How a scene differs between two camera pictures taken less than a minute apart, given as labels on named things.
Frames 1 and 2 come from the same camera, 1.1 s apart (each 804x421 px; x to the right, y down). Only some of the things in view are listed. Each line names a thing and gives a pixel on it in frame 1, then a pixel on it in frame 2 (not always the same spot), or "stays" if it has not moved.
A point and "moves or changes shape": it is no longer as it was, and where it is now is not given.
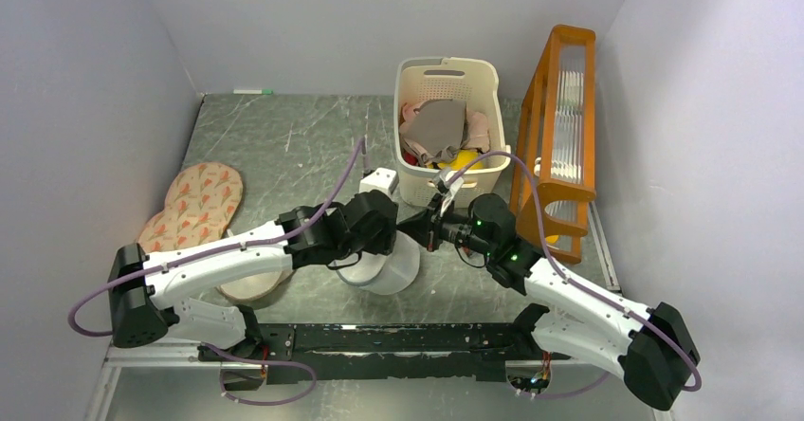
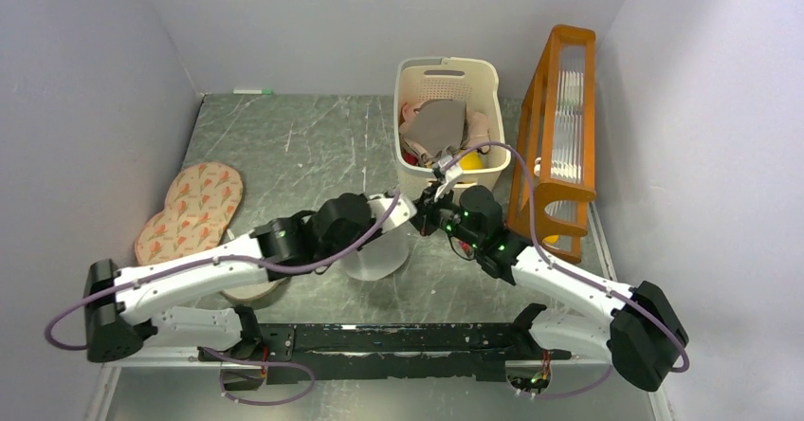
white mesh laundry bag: x=385 y=274 moves or changes shape
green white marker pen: x=253 y=91 stays
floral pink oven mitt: x=201 y=201 stays
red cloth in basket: x=410 y=158 stays
